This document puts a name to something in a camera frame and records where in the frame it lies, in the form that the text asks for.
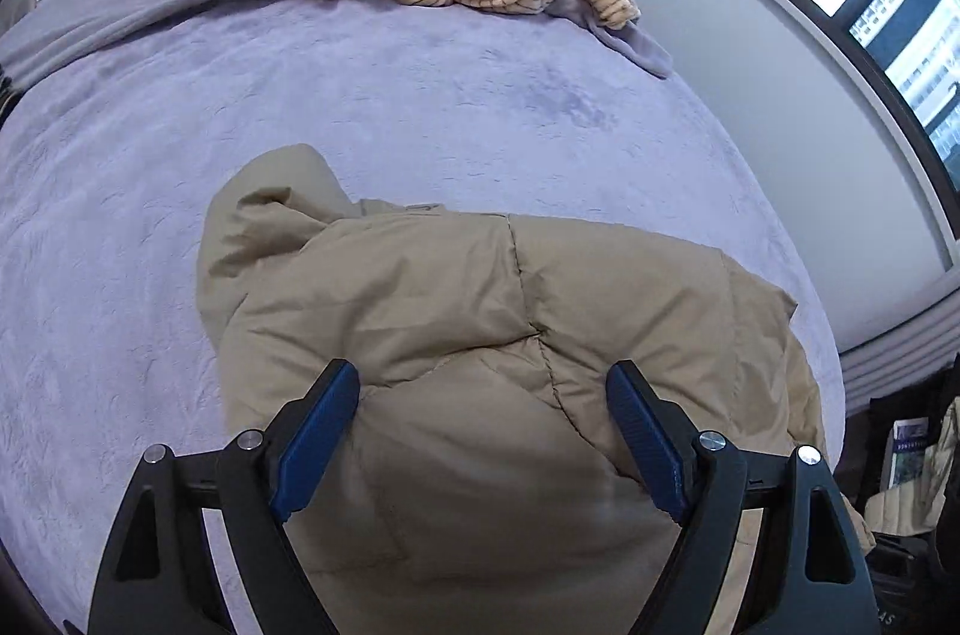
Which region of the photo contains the beige puffer jacket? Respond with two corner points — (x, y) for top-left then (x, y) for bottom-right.
(197, 145), (835, 633)

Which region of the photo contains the purple bed blanket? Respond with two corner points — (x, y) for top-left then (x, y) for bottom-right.
(2, 0), (844, 624)

